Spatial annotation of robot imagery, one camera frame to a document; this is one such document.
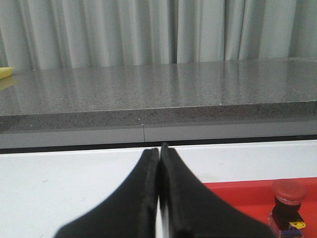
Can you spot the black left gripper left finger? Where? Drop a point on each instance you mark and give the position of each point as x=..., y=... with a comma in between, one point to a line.
x=129, y=212

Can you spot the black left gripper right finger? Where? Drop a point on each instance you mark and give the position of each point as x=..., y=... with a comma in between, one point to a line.
x=190, y=210

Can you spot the red mushroom push button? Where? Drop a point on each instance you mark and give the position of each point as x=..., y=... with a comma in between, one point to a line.
x=285, y=219

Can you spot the red plastic tray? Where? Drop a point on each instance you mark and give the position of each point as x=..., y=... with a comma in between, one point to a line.
x=256, y=199

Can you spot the grey granite counter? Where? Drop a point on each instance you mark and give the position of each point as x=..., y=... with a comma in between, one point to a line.
x=170, y=102

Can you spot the yellow object on counter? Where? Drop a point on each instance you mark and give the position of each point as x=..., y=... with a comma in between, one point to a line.
x=6, y=72

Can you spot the white pleated curtain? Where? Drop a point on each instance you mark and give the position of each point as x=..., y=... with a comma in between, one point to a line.
x=47, y=34

